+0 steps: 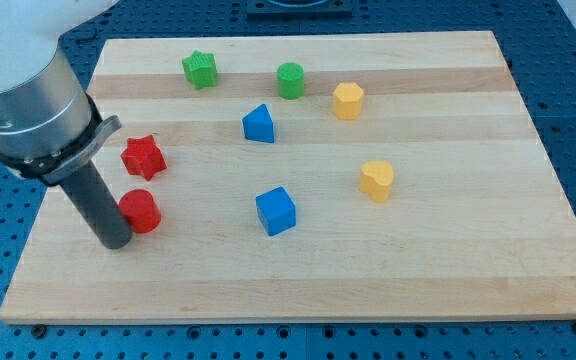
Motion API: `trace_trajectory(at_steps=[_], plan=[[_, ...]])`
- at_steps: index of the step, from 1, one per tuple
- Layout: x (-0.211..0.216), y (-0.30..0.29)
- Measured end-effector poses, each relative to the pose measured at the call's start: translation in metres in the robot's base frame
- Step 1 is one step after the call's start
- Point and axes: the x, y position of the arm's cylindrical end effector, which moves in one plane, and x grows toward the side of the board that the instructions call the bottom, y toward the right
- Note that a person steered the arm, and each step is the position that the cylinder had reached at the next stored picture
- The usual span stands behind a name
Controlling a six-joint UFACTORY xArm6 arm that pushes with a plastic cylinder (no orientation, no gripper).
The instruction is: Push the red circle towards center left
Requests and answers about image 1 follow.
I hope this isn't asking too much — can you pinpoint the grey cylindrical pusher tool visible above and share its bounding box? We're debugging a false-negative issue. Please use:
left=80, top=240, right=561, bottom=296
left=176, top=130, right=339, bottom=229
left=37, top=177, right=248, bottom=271
left=60, top=161, right=133, bottom=250

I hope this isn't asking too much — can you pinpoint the red cylinder block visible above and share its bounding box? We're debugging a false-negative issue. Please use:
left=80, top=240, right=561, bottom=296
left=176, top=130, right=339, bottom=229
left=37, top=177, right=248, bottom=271
left=119, top=189, right=162, bottom=234

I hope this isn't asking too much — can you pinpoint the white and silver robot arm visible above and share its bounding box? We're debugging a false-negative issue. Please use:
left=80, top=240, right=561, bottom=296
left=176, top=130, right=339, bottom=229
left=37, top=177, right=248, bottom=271
left=0, top=0, right=132, bottom=249

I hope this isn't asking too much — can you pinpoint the red star block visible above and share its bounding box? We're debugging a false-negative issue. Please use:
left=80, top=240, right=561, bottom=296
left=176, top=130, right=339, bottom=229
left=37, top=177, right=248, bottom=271
left=120, top=135, right=167, bottom=181

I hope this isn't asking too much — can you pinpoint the green star block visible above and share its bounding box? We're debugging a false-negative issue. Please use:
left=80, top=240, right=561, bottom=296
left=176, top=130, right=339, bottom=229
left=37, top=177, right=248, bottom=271
left=182, top=50, right=217, bottom=90

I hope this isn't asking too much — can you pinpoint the blue triangle block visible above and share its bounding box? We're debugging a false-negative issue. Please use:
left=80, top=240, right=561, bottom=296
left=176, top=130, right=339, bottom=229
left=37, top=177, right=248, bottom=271
left=242, top=104, right=275, bottom=143

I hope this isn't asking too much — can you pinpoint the blue cube block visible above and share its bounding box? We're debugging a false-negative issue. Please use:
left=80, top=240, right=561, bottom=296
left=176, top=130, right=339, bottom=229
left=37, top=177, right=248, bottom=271
left=255, top=187, right=297, bottom=236

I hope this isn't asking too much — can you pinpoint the green cylinder block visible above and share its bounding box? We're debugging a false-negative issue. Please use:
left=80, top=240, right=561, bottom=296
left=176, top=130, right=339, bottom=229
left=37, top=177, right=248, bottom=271
left=277, top=62, right=305, bottom=100

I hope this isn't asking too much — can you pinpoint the yellow hexagon block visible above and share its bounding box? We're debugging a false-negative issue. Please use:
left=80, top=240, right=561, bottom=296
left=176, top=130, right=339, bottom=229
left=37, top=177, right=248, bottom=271
left=332, top=82, right=364, bottom=120

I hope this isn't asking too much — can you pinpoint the light wooden board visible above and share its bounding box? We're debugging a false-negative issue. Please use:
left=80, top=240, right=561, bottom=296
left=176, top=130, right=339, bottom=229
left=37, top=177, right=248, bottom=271
left=0, top=31, right=576, bottom=325

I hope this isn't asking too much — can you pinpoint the yellow heart block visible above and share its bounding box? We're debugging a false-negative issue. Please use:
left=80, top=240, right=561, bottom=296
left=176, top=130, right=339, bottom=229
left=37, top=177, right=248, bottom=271
left=359, top=160, right=394, bottom=203

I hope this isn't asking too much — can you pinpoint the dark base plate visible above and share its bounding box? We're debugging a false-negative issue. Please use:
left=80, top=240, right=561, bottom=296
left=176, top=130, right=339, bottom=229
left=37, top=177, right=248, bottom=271
left=245, top=0, right=355, bottom=18

